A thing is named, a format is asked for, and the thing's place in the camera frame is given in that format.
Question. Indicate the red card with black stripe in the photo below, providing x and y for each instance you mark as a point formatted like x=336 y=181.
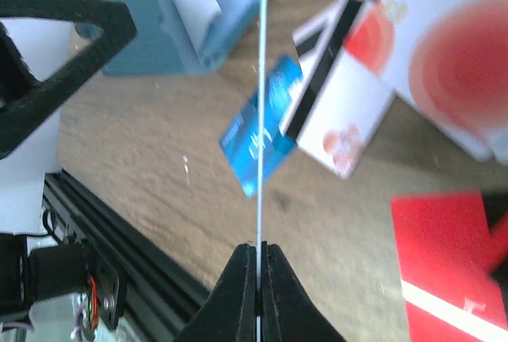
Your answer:
x=452 y=256

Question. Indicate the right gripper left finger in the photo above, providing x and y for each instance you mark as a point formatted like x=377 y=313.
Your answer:
x=229 y=313

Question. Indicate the white card with black stripe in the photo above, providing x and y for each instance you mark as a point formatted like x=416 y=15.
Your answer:
x=339 y=103

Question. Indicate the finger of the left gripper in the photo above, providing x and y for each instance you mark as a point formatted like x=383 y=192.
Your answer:
x=26 y=101

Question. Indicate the white card with red circle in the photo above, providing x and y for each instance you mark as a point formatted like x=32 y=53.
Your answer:
x=446 y=58

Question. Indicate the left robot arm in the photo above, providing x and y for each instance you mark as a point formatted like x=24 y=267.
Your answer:
x=49 y=49

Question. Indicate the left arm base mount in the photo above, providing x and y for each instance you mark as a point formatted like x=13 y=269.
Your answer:
x=32 y=276

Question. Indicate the teal card with black stripe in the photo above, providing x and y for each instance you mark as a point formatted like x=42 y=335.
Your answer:
x=260 y=164

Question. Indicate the black aluminium frame rail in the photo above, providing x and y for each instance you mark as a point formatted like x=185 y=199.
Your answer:
x=142 y=290

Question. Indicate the teal leather card holder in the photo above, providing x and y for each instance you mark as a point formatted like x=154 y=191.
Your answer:
x=182 y=37

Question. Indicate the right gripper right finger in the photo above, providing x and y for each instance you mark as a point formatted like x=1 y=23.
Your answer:
x=287 y=313

